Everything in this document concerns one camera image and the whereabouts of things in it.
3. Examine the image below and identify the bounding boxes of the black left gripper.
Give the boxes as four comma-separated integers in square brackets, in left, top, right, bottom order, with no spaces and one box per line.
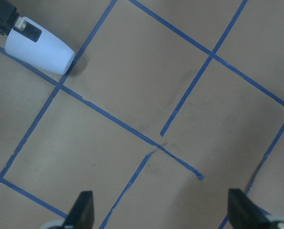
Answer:
[0,0,42,42]

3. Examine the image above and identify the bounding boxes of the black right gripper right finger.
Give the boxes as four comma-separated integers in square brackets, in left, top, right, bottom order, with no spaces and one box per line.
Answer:
[228,188,271,229]

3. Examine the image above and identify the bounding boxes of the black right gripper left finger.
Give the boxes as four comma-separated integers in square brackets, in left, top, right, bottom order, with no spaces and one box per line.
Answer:
[63,191,95,229]

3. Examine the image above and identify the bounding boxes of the light blue plastic cup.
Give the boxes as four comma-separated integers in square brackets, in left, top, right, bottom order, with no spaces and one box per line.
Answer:
[5,17,75,75]

